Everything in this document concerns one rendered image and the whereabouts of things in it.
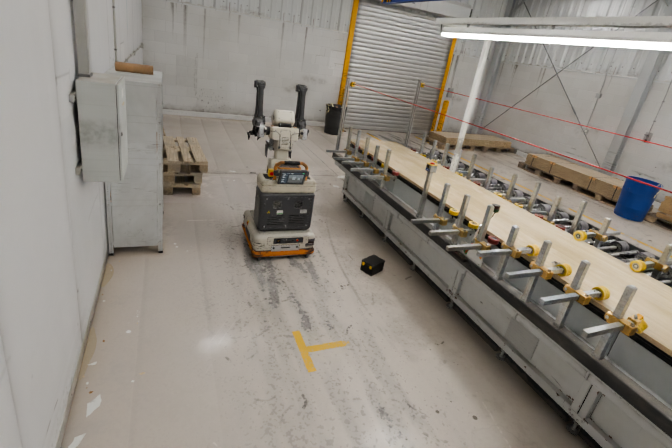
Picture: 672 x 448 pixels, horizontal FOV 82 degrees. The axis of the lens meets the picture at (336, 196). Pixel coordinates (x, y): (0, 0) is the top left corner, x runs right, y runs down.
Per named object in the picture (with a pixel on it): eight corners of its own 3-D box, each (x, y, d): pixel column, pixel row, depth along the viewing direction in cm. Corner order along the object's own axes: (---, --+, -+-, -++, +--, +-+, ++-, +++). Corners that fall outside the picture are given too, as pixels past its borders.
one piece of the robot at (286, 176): (307, 188, 373) (313, 171, 358) (271, 188, 359) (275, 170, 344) (304, 180, 380) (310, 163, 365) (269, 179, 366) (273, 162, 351)
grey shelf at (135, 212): (108, 255, 346) (97, 77, 291) (119, 213, 422) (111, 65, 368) (163, 252, 364) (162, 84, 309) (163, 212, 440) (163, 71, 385)
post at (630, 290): (596, 362, 209) (634, 288, 192) (590, 357, 212) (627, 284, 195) (600, 361, 210) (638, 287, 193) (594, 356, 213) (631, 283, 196)
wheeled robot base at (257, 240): (314, 256, 395) (317, 234, 386) (252, 260, 370) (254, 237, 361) (296, 226, 452) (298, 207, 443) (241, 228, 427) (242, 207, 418)
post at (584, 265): (556, 332, 230) (587, 262, 213) (551, 328, 233) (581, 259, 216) (560, 331, 231) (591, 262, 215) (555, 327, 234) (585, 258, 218)
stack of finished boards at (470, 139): (510, 147, 1120) (512, 142, 1114) (445, 144, 1017) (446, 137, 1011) (491, 140, 1184) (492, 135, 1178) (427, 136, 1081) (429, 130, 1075)
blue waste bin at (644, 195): (634, 224, 673) (653, 185, 647) (603, 210, 722) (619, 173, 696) (654, 223, 697) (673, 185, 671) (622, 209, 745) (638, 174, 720)
